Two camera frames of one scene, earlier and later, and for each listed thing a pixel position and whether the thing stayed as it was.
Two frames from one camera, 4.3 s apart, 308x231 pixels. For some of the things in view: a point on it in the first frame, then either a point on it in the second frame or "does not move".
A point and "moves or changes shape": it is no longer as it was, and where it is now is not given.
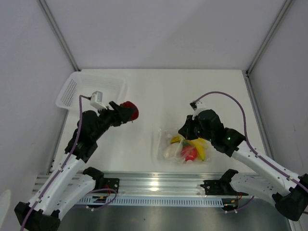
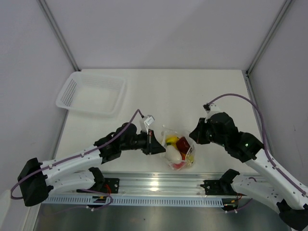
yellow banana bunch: x=201 y=145 → x=172 y=139
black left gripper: x=122 y=114 → x=153 y=146
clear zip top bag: x=173 y=147 moves or changes shape
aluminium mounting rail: x=166 y=184 does not move
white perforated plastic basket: x=101 y=89 does not move
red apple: x=189 y=153 → x=178 y=166
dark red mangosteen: x=135 y=113 → x=183 y=145
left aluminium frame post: x=44 y=6 does not move
